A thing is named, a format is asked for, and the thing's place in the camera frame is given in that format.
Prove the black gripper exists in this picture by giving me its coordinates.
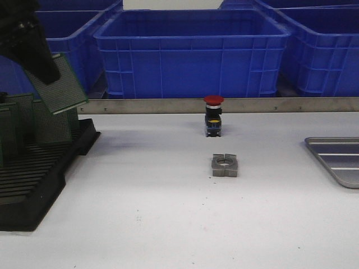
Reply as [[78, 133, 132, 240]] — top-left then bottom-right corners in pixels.
[[1, 1, 61, 84]]

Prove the silver metal tray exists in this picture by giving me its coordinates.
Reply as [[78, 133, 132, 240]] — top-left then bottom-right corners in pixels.
[[305, 137, 358, 189]]

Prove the grey metal clamp block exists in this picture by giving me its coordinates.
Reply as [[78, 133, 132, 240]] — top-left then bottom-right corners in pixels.
[[211, 154, 239, 178]]

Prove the red emergency stop button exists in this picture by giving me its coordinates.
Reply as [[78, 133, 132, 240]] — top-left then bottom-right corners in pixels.
[[204, 95, 224, 137]]

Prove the blue plastic bin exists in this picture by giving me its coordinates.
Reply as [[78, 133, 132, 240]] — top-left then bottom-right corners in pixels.
[[38, 0, 123, 11], [94, 10, 289, 99], [1, 11, 105, 95], [219, 0, 358, 12], [276, 7, 359, 98]]

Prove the green perforated circuit board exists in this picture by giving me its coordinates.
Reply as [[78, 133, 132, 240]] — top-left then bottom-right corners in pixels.
[[5, 93, 34, 143], [33, 99, 72, 145], [1, 103, 24, 157], [25, 53, 88, 114], [66, 108, 80, 131], [1, 108, 16, 167]]

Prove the black slotted board rack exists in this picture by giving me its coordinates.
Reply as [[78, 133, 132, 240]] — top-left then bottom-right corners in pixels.
[[1, 119, 100, 231]]

